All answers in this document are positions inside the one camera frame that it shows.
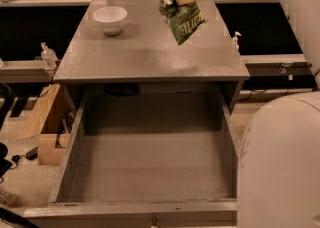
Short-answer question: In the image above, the green jalapeno chip bag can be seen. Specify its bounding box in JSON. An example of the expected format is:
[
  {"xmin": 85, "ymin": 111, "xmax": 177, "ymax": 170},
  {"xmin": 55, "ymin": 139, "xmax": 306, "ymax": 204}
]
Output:
[{"xmin": 159, "ymin": 0, "xmax": 205, "ymax": 45}]

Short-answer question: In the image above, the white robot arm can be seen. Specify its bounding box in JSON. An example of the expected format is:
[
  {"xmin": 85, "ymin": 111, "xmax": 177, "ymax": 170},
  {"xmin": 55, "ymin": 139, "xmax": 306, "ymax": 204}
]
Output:
[{"xmin": 237, "ymin": 0, "xmax": 320, "ymax": 228}]

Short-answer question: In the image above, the open grey top drawer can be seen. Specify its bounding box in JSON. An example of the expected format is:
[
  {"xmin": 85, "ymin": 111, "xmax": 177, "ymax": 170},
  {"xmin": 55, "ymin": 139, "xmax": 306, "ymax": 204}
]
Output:
[{"xmin": 24, "ymin": 86, "xmax": 237, "ymax": 228}]

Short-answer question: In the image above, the grey wooden cabinet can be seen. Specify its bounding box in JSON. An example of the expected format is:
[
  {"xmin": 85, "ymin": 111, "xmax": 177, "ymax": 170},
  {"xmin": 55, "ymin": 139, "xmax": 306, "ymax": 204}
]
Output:
[{"xmin": 54, "ymin": 0, "xmax": 249, "ymax": 108}]

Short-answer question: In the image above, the small white pump bottle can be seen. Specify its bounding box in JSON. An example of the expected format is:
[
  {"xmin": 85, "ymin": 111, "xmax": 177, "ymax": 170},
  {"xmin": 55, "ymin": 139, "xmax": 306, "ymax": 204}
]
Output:
[{"xmin": 232, "ymin": 31, "xmax": 242, "ymax": 50}]

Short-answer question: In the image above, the white bowl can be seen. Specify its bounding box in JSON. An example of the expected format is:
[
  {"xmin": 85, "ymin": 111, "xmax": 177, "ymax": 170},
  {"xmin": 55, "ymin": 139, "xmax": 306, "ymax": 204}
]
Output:
[{"xmin": 92, "ymin": 6, "xmax": 128, "ymax": 35}]

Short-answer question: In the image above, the clear pump bottle left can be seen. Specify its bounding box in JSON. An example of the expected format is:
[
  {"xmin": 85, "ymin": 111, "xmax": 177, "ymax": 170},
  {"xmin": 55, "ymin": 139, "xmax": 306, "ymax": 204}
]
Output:
[{"xmin": 41, "ymin": 42, "xmax": 58, "ymax": 68}]

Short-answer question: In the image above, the brown cardboard box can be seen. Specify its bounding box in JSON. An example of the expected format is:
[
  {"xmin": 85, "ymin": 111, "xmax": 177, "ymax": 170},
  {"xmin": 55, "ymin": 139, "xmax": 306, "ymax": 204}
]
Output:
[{"xmin": 17, "ymin": 84, "xmax": 71, "ymax": 166}]

